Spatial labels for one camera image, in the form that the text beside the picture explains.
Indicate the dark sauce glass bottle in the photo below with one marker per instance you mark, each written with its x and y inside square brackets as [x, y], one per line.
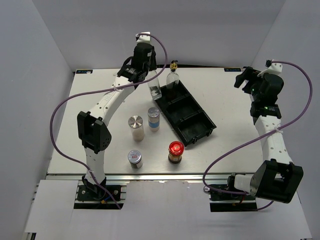
[172, 80]

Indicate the silver-lid dark spice jar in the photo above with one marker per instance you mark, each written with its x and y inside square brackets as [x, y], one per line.
[135, 159]

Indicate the clear glass oil bottle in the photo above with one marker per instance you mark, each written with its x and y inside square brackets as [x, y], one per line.
[154, 85]

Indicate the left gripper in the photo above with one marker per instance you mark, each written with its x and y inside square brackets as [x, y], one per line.
[153, 65]

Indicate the silver-lid white powder jar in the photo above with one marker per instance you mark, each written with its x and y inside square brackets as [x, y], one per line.
[136, 126]

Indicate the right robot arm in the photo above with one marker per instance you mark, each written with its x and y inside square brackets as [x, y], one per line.
[278, 178]

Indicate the left blue table sticker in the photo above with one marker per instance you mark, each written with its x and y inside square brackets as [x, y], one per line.
[84, 71]

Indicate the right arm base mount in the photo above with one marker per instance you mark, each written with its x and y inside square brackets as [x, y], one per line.
[226, 202]

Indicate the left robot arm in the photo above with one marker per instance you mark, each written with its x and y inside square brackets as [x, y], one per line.
[93, 125]

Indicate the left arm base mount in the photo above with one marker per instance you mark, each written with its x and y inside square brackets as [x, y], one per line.
[95, 198]

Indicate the black three-compartment tray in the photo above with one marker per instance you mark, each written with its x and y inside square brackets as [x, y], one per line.
[186, 117]

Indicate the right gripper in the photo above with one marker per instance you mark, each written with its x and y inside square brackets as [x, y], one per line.
[240, 78]

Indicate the red-lid brown sauce jar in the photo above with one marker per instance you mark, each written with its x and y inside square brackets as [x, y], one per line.
[175, 152]

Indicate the blue-label spice shaker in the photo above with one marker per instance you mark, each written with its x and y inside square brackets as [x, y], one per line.
[153, 114]

